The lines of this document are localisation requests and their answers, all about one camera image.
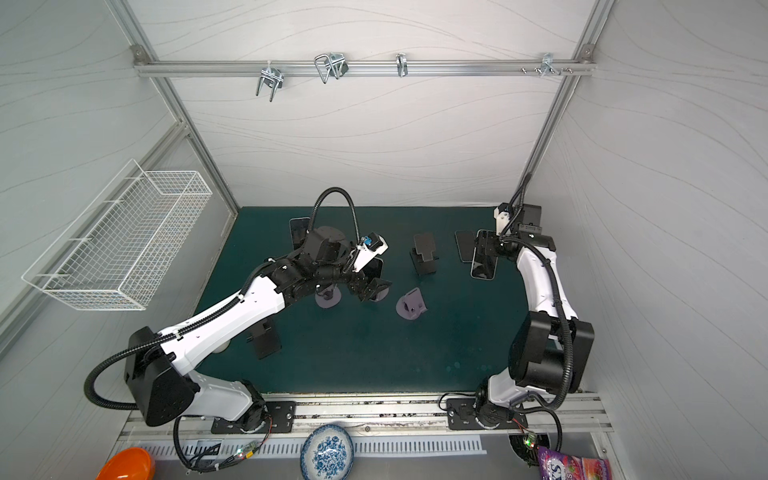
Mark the purple snack bag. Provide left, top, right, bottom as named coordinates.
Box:
left=537, top=447, right=612, bottom=480

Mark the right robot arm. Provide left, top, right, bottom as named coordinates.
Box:
left=470, top=173, right=595, bottom=429

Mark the metal u-bolt clamp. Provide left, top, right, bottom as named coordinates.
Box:
left=313, top=52, right=349, bottom=84
left=255, top=64, right=284, bottom=102

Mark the metal clamp right of centre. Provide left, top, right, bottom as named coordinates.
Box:
left=395, top=53, right=408, bottom=78

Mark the metal bracket far right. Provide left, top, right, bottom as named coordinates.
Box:
left=520, top=53, right=573, bottom=77

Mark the white slotted cable duct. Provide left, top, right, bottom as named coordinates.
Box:
left=140, top=435, right=488, bottom=461

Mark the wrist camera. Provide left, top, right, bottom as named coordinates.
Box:
left=353, top=232, right=388, bottom=272
left=493, top=203, right=512, bottom=236

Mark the green table mat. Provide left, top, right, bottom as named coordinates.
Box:
left=199, top=206, right=528, bottom=393

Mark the blue white ceramic bowl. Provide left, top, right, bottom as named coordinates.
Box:
left=300, top=424, right=355, bottom=480

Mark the orange plastic bowl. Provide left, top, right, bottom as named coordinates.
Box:
left=96, top=447, right=156, bottom=480

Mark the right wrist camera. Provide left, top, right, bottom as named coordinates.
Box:
left=493, top=203, right=512, bottom=236

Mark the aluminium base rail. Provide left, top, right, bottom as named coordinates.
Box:
left=117, top=392, right=614, bottom=441

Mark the metal u-bolt clamp centre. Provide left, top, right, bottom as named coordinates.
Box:
left=313, top=52, right=349, bottom=84

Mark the white phone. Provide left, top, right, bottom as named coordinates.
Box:
left=470, top=242, right=498, bottom=281

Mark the metal u-bolt clamp left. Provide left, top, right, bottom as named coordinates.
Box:
left=255, top=64, right=284, bottom=102

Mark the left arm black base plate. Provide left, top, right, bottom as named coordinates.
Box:
left=211, top=401, right=296, bottom=435

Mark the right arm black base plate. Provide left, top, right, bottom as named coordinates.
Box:
left=439, top=396, right=528, bottom=431

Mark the white wire basket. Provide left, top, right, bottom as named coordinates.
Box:
left=21, top=159, right=212, bottom=311

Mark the aluminium cross bar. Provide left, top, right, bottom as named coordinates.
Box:
left=134, top=57, right=597, bottom=78

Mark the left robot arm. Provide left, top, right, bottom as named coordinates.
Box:
left=83, top=215, right=391, bottom=432

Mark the purple round stand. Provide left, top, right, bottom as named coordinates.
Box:
left=395, top=287, right=428, bottom=321
left=315, top=285, right=342, bottom=309
left=370, top=287, right=390, bottom=303

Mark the purple phone back left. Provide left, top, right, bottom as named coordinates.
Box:
left=289, top=217, right=310, bottom=250

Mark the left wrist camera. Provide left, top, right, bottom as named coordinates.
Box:
left=353, top=232, right=388, bottom=272

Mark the purple round stand middle left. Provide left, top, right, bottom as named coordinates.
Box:
left=315, top=285, right=342, bottom=309

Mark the teal phone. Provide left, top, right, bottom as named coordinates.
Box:
left=454, top=230, right=476, bottom=264
left=361, top=257, right=383, bottom=279

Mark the white bottle beige cap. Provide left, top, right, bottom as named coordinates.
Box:
left=213, top=340, right=231, bottom=354

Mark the black stand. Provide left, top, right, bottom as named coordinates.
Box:
left=410, top=232, right=438, bottom=276
left=247, top=318, right=282, bottom=360

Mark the purple round stand front right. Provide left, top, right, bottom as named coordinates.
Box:
left=395, top=287, right=428, bottom=321

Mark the purple round stand centre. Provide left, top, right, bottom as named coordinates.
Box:
left=370, top=287, right=390, bottom=303

